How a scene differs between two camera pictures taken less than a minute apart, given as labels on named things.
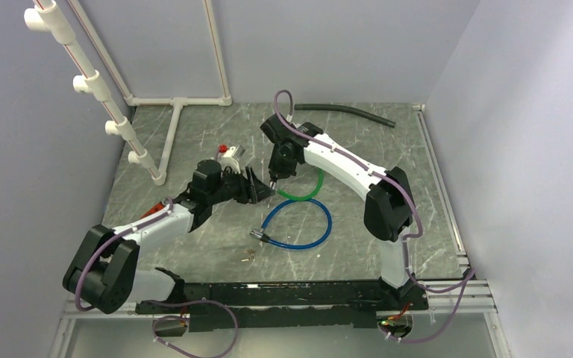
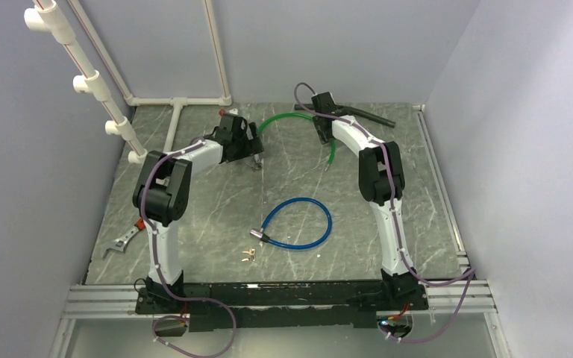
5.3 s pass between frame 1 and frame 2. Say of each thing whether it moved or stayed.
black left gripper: moved
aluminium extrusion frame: stayed
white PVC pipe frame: stayed
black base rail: stayed
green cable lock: moved
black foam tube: stayed
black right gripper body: moved
